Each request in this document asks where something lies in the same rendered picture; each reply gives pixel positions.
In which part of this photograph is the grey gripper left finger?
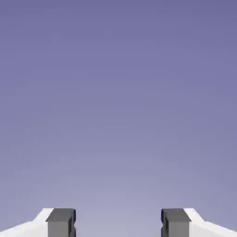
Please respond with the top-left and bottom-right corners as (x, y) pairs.
(0, 207), (77, 237)

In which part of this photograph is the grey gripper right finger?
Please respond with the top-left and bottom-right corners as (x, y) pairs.
(160, 207), (237, 237)

